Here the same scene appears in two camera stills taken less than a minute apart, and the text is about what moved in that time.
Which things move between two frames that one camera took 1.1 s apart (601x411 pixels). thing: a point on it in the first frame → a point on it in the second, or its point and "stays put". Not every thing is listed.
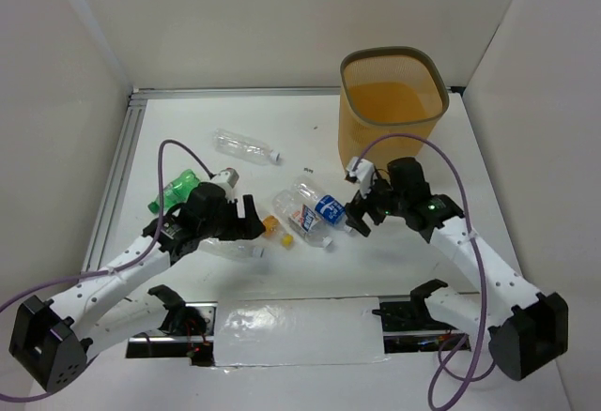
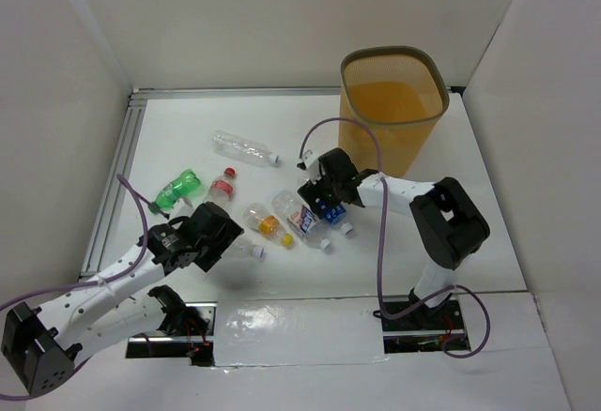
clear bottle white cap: (238, 145) stays put
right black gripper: (355, 211) → (311, 191)
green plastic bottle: (177, 192) stays put
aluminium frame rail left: (130, 129) stays put
